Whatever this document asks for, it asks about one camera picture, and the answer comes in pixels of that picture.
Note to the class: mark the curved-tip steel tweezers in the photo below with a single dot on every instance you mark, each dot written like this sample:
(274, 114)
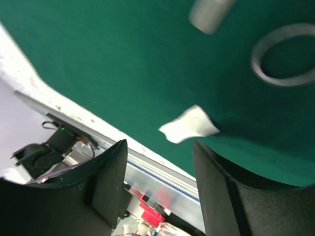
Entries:
(207, 15)

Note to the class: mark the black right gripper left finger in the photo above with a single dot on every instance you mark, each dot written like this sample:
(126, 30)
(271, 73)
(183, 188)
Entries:
(83, 201)

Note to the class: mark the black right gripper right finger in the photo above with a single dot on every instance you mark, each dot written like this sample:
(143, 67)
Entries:
(237, 202)

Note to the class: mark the dark green surgical cloth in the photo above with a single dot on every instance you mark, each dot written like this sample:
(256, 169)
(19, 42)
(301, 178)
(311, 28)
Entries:
(138, 64)

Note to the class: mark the steel hemostat forceps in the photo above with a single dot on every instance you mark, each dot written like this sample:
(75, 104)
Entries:
(285, 57)

